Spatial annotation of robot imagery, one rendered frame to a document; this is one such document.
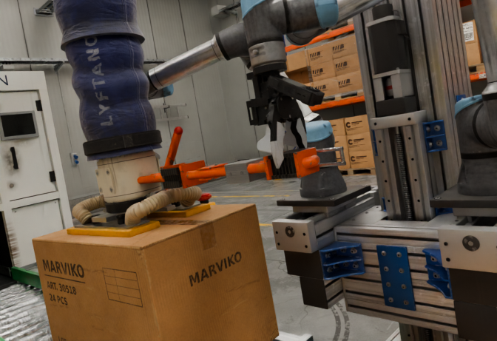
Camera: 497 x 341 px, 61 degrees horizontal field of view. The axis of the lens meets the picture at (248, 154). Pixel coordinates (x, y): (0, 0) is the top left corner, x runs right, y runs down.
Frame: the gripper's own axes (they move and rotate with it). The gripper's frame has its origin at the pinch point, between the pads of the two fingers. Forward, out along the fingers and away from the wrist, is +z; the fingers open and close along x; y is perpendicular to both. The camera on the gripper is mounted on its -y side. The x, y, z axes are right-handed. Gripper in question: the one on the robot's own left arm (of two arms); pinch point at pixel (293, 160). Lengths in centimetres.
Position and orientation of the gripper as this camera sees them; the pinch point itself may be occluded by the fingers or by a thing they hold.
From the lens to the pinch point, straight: 88.0
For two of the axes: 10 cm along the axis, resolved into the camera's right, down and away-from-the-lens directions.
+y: -7.5, 1.0, 6.6
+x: -6.4, 1.5, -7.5
